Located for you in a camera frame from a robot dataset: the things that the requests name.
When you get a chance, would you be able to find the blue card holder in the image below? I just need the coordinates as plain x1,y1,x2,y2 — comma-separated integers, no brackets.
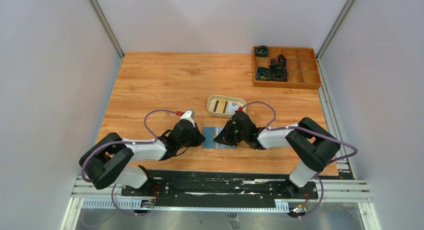
201,126,238,149

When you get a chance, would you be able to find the white printed card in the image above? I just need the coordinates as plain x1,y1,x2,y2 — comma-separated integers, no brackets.
226,102,242,115

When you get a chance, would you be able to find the cream oval tray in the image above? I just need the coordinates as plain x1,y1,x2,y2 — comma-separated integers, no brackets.
206,95,247,119

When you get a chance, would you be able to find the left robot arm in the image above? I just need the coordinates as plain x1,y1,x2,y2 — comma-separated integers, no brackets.
78,120,205,189

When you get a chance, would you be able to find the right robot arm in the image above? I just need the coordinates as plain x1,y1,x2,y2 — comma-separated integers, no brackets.
213,111,341,195

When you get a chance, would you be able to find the gold card with black stripe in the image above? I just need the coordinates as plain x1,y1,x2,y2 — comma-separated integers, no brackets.
212,100,228,114

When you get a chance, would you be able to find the rolled blue belt lower left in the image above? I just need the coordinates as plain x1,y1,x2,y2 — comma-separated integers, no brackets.
255,67,271,81

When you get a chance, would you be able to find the rolled black belt lower centre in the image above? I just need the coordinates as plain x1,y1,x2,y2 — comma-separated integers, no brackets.
268,65,289,82

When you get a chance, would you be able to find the rolled dark belt centre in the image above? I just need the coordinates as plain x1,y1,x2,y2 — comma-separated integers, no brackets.
270,54,287,68

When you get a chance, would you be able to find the rolled dark belt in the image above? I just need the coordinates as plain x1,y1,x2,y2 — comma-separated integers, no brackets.
254,45,269,57
270,54,287,68

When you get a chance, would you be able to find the rolled dark belt top left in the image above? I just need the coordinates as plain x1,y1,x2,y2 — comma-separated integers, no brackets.
254,45,269,57

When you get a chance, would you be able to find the wooden compartment box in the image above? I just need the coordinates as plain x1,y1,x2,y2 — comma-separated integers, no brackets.
251,46,322,90

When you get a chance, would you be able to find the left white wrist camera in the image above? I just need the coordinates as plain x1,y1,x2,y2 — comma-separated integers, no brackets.
180,110,195,127

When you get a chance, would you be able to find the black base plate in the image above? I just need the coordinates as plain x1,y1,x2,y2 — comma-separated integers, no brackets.
120,170,320,208

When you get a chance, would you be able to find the aluminium rail frame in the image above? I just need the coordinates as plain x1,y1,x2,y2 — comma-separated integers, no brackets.
71,177,372,213

